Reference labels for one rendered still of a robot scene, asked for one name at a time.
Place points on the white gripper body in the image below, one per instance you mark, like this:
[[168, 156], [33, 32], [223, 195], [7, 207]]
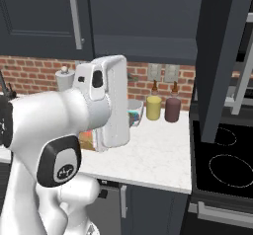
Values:
[[117, 107]]

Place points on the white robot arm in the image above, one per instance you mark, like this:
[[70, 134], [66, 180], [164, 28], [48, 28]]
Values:
[[39, 123]]

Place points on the brown tray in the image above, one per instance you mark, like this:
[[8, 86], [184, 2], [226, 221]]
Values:
[[86, 140]]

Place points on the grey kettle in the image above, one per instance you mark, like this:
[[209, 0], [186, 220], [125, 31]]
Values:
[[64, 80]]

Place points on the dark blue base cabinet door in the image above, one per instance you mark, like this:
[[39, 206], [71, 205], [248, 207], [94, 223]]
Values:
[[154, 211]]

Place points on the dark blue open cabinet door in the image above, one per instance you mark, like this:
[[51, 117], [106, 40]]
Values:
[[215, 58]]

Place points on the white box colourful print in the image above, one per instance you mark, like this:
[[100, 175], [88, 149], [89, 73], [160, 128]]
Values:
[[135, 112]]

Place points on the yellow squeeze bottle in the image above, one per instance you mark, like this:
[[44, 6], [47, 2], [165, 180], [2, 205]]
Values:
[[153, 108]]

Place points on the dark red squeeze bottle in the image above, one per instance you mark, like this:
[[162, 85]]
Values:
[[172, 110]]

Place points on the grey dishwasher front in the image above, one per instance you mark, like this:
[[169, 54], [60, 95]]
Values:
[[105, 212]]

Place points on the black tap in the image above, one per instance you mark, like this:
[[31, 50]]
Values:
[[7, 89]]

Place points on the black hob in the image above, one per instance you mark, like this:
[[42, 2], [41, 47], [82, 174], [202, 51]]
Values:
[[227, 166]]

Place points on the grey wall outlet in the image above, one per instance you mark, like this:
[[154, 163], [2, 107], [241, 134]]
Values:
[[154, 72], [171, 73]]

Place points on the dark blue open wall cabinet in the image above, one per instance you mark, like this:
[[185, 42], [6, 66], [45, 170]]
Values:
[[145, 18]]

